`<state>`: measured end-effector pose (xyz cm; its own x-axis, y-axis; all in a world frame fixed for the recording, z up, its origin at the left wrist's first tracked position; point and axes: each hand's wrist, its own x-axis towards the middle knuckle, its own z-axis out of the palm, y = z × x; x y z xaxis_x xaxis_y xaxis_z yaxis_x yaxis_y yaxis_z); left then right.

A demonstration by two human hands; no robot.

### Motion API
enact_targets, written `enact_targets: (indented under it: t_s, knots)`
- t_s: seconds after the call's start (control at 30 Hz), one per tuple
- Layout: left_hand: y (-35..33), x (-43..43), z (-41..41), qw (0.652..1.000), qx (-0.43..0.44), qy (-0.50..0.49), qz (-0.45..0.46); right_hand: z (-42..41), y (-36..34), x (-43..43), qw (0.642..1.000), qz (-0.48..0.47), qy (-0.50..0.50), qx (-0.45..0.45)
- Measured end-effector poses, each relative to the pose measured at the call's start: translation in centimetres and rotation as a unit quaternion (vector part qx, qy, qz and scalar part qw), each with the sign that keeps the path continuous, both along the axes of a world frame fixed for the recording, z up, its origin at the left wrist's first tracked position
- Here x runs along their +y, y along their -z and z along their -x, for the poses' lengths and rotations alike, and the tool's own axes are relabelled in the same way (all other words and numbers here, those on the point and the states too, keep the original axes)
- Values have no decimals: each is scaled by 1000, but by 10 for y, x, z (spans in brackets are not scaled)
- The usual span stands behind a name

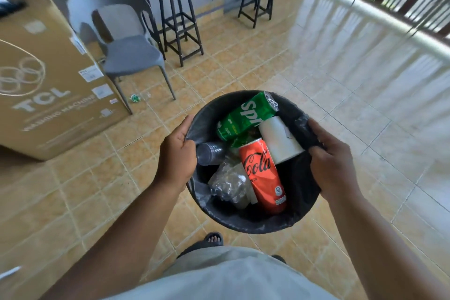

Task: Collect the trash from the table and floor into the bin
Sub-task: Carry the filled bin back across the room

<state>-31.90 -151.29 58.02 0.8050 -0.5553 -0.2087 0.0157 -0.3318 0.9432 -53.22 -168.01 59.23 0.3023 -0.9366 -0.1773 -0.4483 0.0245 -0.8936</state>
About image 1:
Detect person's left hand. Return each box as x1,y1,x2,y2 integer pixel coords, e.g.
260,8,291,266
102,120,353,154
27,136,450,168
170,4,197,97
154,114,197,193

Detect person's right hand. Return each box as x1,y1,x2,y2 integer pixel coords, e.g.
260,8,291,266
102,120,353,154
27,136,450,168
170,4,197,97
307,118,363,202

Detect clear plastic cup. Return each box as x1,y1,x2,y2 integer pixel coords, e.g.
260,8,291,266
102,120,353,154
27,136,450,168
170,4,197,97
195,141,229,167

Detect white paper cup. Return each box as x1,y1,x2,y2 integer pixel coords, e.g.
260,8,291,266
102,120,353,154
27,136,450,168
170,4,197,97
258,116,305,166

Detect green-label water bottle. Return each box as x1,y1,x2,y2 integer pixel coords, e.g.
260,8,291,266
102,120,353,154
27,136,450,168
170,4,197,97
208,133,261,210

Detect red cola can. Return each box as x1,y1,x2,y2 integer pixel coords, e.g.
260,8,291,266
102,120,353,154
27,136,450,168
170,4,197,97
238,137,287,215

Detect green sprite can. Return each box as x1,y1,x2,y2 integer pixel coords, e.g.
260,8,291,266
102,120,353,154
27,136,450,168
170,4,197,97
216,91,279,142

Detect black bin with liner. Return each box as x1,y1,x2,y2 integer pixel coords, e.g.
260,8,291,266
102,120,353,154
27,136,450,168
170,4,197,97
185,90,326,235

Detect person's right forearm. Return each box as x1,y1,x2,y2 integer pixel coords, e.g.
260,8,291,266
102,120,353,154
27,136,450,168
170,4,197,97
327,189,450,300

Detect person's left forearm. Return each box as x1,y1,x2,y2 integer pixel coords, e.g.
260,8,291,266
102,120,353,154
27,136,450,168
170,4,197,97
40,178,183,300

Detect grey plastic chair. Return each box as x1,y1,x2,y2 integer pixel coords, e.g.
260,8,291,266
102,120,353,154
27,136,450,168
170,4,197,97
67,0,176,115

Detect light grey t-shirt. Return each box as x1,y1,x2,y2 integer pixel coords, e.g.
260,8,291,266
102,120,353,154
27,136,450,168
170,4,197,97
105,246,340,300

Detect brown cardboard box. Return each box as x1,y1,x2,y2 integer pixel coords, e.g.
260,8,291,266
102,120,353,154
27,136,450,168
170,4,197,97
0,0,131,162

